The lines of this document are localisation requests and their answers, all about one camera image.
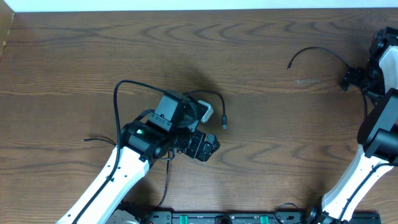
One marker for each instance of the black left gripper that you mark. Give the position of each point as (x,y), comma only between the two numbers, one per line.
(201,148)

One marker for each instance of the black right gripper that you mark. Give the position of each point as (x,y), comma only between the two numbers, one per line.
(352,77)

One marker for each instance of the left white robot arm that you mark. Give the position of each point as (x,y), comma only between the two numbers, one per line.
(128,163)

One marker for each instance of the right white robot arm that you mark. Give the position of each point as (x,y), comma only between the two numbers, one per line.
(377,136)

